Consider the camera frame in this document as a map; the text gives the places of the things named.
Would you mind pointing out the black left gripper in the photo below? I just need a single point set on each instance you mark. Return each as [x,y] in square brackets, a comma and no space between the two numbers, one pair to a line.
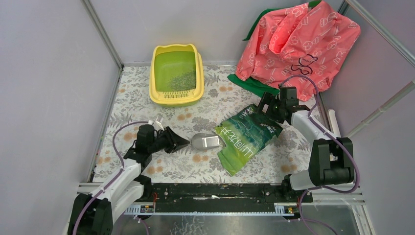
[169,140]

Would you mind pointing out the green litter bag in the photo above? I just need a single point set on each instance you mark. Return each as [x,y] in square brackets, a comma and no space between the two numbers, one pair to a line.
[245,134]

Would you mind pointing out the green cloth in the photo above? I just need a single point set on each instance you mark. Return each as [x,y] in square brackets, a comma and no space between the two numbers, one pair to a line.
[253,84]

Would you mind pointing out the yellow litter box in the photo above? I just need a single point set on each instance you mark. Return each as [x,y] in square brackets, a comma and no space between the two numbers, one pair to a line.
[168,61]

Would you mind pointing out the green litter pile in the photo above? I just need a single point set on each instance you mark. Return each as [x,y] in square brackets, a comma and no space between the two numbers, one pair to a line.
[182,82]

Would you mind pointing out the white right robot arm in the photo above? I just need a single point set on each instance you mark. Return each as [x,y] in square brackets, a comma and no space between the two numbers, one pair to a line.
[331,161]

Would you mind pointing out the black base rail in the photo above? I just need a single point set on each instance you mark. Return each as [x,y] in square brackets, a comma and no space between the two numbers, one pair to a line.
[219,199]

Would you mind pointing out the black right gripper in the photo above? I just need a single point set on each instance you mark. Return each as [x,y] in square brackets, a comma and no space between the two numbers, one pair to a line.
[268,105]

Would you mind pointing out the floral table mat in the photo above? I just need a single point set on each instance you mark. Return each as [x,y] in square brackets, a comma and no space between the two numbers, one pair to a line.
[288,153]

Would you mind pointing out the silver metal scoop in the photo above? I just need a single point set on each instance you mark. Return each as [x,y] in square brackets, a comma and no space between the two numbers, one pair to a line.
[203,141]

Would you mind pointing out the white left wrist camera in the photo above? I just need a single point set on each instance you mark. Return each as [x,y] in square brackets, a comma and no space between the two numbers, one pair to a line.
[157,123]

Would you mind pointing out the white metal pole stand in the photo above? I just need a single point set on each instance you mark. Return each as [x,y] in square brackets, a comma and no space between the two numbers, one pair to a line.
[383,136]

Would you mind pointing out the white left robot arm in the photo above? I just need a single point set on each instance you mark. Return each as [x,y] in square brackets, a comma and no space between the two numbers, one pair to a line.
[96,212]

